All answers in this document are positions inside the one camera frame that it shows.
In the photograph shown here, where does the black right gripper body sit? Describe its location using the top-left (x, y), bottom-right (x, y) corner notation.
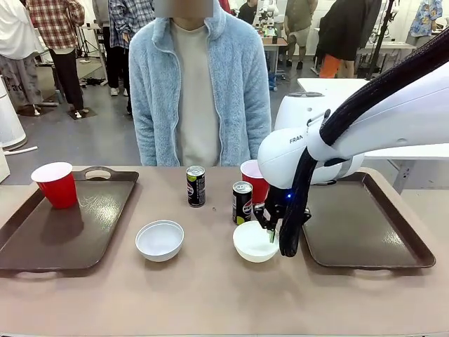
top-left (263, 185), bottom-right (294, 229)

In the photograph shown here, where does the white round bowl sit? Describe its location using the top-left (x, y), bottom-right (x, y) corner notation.
top-left (232, 220), bottom-right (281, 263)
top-left (135, 220), bottom-right (185, 263)

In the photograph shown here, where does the person's right forearm blue sleeve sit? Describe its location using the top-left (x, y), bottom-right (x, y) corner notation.
top-left (131, 105), bottom-right (159, 166)

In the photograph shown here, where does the person's left forearm blue sleeve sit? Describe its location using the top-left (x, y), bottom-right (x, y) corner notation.
top-left (245, 98), bottom-right (273, 166)

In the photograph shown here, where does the black soda can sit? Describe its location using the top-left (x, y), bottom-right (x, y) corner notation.
top-left (185, 165), bottom-right (207, 208)
top-left (232, 181), bottom-right (253, 225)

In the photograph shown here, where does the red plastic cup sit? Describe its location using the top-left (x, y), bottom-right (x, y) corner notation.
top-left (240, 159), bottom-right (271, 205)
top-left (30, 161), bottom-right (79, 210)

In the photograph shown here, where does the brown plastic serving tray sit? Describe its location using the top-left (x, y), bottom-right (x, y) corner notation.
top-left (0, 166), bottom-right (140, 274)
top-left (300, 171), bottom-right (437, 270)

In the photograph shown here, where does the person in blue fleece jacket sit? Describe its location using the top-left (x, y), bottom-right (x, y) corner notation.
top-left (128, 0), bottom-right (273, 167)

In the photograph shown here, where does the wooden background table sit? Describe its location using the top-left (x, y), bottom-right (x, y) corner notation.
top-left (260, 34), bottom-right (289, 82)

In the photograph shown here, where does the person in olive shirt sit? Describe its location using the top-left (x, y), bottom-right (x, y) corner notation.
top-left (283, 0), bottom-right (319, 70)

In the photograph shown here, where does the person in orange shorts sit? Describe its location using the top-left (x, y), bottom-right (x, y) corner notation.
top-left (314, 0), bottom-right (382, 80)

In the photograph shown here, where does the black stand pole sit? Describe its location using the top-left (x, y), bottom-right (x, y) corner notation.
top-left (365, 0), bottom-right (399, 81)

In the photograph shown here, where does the person in black t-shirt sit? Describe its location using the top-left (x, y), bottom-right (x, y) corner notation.
top-left (237, 0), bottom-right (261, 22)

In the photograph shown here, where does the person in blue plaid shirt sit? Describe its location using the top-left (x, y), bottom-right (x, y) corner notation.
top-left (93, 0), bottom-right (155, 98)

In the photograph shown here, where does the blue floral shirt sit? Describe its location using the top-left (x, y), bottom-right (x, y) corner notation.
top-left (408, 0), bottom-right (443, 38)

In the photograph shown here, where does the white pipe piece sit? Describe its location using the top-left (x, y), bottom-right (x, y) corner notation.
top-left (2, 145), bottom-right (38, 154)

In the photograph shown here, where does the white cylindrical appliance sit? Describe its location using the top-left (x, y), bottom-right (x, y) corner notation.
top-left (0, 75), bottom-right (28, 152)

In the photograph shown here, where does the person in red plaid shirt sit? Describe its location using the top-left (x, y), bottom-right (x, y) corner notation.
top-left (26, 0), bottom-right (87, 120)

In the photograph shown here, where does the person in white shirt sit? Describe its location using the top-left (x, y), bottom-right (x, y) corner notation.
top-left (0, 0), bottom-right (45, 115)

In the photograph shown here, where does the black braided cable sleeve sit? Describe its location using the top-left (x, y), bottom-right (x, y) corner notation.
top-left (279, 33), bottom-right (449, 259)

